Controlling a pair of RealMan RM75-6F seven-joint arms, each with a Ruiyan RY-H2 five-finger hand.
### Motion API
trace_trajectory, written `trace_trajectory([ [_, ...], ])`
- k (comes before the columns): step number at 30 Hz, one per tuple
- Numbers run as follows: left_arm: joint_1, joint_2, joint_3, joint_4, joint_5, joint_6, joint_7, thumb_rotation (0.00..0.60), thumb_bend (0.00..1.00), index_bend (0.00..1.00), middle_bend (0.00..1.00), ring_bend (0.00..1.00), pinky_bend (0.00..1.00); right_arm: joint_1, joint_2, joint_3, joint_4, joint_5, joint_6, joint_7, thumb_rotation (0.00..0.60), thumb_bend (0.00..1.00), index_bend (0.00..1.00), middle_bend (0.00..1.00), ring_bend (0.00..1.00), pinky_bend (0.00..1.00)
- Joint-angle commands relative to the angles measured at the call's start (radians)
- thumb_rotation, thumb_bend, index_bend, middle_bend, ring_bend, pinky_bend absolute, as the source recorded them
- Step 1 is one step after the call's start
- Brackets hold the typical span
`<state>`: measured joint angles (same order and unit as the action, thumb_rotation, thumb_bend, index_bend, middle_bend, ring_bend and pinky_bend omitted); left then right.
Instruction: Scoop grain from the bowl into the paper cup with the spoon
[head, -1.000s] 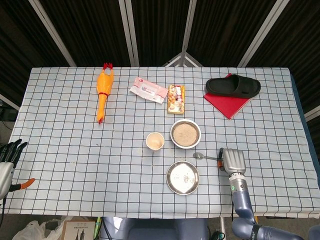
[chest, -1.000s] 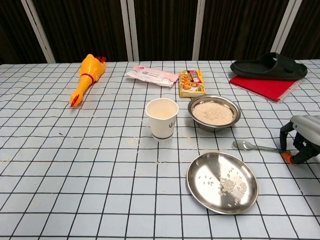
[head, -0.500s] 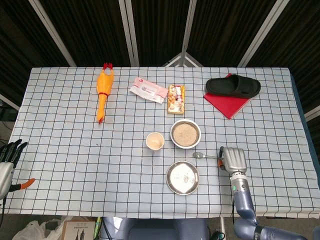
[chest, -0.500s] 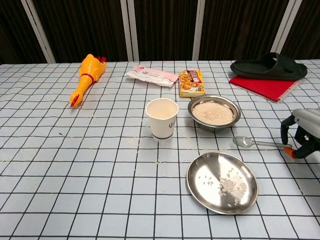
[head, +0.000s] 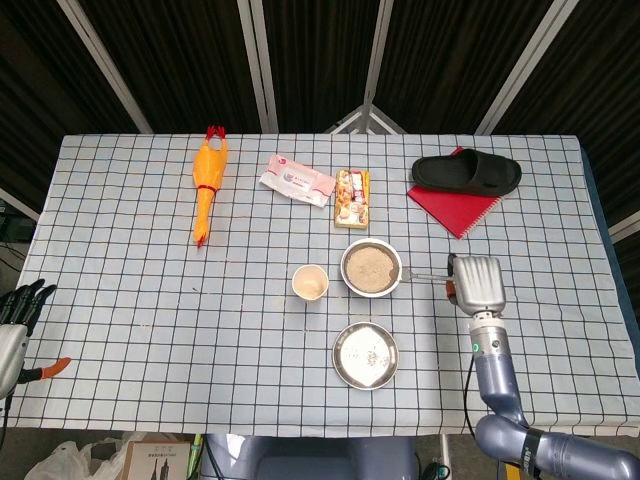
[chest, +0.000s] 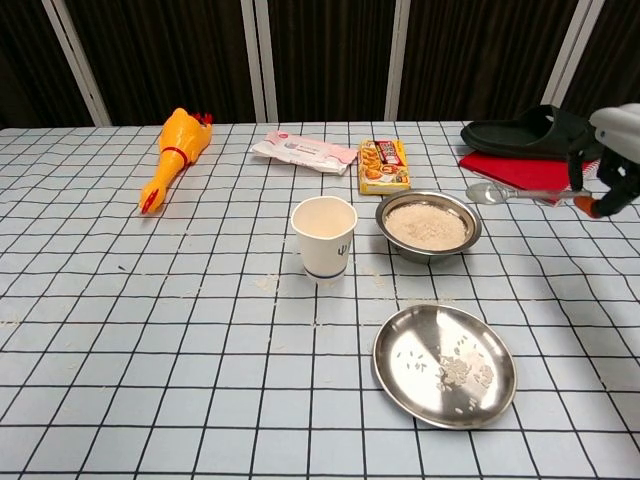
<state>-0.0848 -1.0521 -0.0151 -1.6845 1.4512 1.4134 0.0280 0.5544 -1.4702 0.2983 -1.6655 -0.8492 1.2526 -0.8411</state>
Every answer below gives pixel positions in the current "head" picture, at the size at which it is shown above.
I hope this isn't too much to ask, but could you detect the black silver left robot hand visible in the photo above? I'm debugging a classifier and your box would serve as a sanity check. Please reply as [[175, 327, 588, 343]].
[[0, 278, 72, 401]]

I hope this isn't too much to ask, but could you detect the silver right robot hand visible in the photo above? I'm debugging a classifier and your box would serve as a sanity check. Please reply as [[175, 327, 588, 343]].
[[445, 253, 507, 317]]

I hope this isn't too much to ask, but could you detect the metal spoon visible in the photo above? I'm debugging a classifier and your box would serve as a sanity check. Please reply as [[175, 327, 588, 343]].
[[387, 267, 456, 284]]

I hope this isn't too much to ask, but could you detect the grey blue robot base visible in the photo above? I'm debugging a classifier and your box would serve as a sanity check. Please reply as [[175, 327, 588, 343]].
[[199, 433, 419, 480]]

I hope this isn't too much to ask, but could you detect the stainless steel bowl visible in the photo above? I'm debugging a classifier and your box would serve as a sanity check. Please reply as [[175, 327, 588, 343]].
[[340, 237, 404, 300]]

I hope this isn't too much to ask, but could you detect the white paper cup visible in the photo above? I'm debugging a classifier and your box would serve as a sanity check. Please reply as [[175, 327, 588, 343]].
[[291, 264, 330, 302]]

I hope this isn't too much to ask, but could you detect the red spiral notebook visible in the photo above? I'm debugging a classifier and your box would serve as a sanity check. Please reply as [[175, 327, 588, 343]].
[[405, 146, 504, 241]]

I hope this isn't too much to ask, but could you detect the black rubber slipper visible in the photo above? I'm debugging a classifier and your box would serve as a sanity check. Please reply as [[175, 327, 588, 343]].
[[411, 148, 523, 198]]

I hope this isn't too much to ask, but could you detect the white plastic bag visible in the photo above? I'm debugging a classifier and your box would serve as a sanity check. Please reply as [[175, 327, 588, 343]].
[[24, 434, 146, 480]]

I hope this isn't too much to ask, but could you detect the stainless steel plate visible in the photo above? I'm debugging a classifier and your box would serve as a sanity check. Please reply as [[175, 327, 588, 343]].
[[332, 321, 401, 392]]

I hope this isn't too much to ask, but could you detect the dark blue table skirt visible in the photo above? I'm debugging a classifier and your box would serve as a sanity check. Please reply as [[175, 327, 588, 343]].
[[579, 144, 626, 321]]

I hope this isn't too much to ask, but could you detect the light blue checked tablecloth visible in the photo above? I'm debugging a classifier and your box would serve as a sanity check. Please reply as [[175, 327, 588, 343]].
[[7, 132, 640, 439]]

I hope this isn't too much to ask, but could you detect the yellow curry food box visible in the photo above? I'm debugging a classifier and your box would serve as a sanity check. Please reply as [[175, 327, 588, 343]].
[[333, 168, 373, 230]]

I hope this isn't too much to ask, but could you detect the brown cardboard box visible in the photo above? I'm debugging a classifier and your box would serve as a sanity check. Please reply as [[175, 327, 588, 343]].
[[121, 441, 192, 480]]

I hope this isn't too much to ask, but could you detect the pink white wet wipes pack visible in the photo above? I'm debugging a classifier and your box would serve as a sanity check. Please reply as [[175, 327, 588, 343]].
[[258, 153, 337, 209]]

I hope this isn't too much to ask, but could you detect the yellow rubber chicken toy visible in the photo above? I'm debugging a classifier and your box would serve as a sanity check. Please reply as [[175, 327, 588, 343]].
[[192, 124, 231, 250]]

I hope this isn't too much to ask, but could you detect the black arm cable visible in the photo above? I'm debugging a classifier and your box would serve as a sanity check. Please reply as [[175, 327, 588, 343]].
[[462, 355, 479, 436]]

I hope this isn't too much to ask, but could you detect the white screen foot bracket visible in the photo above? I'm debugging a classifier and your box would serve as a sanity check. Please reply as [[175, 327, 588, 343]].
[[324, 102, 407, 135]]

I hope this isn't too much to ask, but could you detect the white screen frame post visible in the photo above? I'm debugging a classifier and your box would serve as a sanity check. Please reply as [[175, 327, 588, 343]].
[[474, 0, 569, 135], [236, 0, 280, 134], [362, 0, 395, 109], [55, 0, 154, 135]]

